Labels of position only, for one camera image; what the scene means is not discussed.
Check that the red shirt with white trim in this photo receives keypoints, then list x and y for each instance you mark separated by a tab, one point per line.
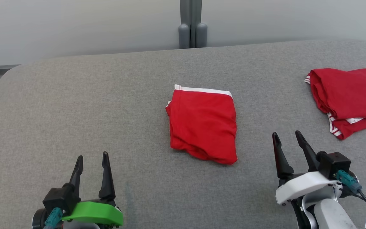
202	127

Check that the grey partition foot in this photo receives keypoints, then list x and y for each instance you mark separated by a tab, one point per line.
184	36
201	35

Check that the grey partition post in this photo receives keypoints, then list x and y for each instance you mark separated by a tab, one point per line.
197	11
185	11

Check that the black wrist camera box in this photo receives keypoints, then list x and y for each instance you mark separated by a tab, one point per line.
335	163
59	197

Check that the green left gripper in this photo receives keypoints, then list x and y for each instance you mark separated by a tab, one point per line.
97	213

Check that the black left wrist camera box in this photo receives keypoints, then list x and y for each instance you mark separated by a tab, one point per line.
59	197

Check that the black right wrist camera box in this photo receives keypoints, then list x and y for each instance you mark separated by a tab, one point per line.
335	163

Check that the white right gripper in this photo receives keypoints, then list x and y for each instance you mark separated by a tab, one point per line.
300	186

